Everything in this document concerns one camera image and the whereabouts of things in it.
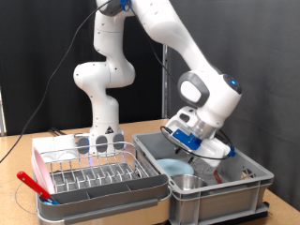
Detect stainless steel cup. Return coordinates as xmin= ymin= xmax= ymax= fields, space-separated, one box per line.
xmin=171 ymin=173 xmax=208 ymax=192

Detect blue cable clip on arm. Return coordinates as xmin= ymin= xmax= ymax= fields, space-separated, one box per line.
xmin=120 ymin=0 xmax=133 ymax=13

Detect clear wine glass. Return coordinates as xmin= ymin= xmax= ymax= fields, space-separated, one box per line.
xmin=187 ymin=155 xmax=221 ymax=183

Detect red handled utensil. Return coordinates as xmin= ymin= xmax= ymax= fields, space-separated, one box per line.
xmin=16 ymin=171 xmax=60 ymax=206

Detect blue cable clip on gripper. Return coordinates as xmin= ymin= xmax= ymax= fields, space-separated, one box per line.
xmin=227 ymin=144 xmax=237 ymax=158

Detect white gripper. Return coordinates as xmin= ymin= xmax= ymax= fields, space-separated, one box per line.
xmin=195 ymin=137 xmax=233 ymax=169

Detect grey plastic crate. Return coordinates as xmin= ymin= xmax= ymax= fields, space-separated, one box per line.
xmin=132 ymin=126 xmax=276 ymax=225

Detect light blue plate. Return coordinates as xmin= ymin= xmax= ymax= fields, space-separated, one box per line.
xmin=156 ymin=157 xmax=196 ymax=178

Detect pink plate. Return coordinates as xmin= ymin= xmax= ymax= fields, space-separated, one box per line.
xmin=32 ymin=146 xmax=57 ymax=195

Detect metal wire dish rack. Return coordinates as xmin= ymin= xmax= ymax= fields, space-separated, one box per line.
xmin=40 ymin=141 xmax=158 ymax=191

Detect metal background pole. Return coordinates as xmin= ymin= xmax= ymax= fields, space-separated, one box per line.
xmin=161 ymin=43 xmax=170 ymax=119

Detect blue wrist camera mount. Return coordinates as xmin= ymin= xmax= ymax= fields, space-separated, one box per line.
xmin=172 ymin=127 xmax=203 ymax=151

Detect grey dish rack tray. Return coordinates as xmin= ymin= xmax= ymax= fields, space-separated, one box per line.
xmin=32 ymin=146 xmax=173 ymax=225

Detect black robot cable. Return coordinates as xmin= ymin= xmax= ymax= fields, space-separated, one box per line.
xmin=0 ymin=0 xmax=236 ymax=165

